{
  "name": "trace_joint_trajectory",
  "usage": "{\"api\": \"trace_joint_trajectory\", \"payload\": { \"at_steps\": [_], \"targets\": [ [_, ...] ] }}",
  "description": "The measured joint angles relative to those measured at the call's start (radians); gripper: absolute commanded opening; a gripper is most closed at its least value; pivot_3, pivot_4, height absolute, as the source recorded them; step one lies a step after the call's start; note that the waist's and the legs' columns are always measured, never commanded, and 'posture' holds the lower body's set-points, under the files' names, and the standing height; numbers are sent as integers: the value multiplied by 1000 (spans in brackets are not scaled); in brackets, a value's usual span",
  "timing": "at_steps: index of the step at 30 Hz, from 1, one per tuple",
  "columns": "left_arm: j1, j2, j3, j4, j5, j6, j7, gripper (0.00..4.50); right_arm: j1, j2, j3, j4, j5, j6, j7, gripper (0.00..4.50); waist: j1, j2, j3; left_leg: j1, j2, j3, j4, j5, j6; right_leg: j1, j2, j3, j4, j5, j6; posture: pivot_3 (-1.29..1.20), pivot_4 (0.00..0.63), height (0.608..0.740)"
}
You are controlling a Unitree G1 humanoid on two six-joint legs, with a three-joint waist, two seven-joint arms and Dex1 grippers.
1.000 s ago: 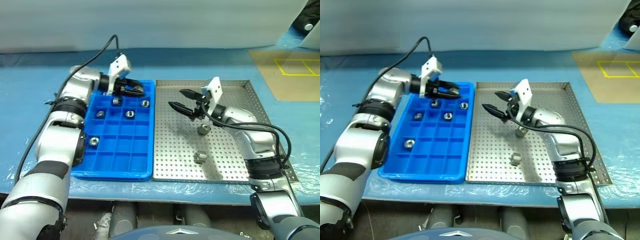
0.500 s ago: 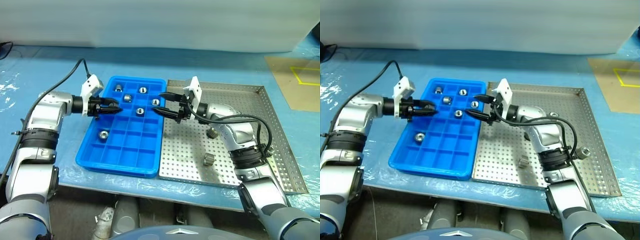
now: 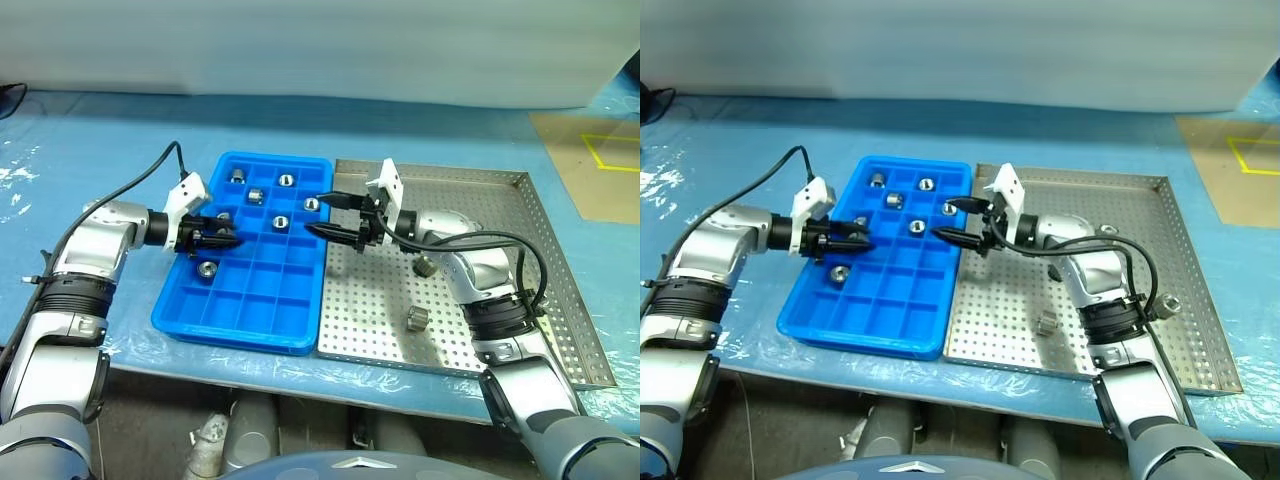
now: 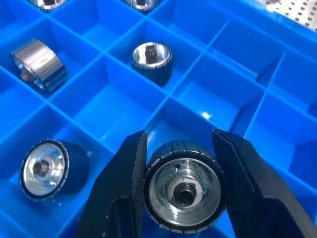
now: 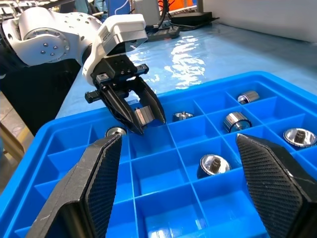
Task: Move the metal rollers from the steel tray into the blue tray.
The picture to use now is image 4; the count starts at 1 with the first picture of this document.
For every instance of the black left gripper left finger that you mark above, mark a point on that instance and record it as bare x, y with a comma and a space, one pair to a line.
116, 188

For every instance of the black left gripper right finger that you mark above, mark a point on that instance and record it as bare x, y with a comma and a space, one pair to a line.
262, 188

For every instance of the metal roller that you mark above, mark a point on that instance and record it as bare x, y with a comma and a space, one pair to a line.
184, 191
39, 65
151, 63
141, 4
45, 171
48, 3

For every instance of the blue compartment tray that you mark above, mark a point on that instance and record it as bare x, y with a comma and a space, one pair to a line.
198, 81

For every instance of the perforated steel tray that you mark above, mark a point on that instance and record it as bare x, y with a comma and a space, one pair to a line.
294, 11

